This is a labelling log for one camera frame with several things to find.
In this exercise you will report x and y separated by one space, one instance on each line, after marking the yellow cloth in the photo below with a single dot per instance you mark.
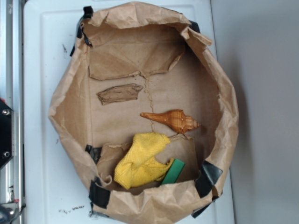
139 166

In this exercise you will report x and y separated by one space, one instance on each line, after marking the orange spiral seashell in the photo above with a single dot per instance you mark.
175 119

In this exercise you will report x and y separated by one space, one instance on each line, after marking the brown paper bag bin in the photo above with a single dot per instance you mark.
163 51

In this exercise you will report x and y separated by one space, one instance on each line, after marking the green block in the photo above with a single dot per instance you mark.
173 172

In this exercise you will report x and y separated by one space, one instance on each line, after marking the white plastic tray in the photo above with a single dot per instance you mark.
54 192

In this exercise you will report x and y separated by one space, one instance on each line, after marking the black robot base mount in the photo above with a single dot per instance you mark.
6 134

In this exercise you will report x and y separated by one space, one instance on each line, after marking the metal frame rail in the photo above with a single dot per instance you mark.
12 192

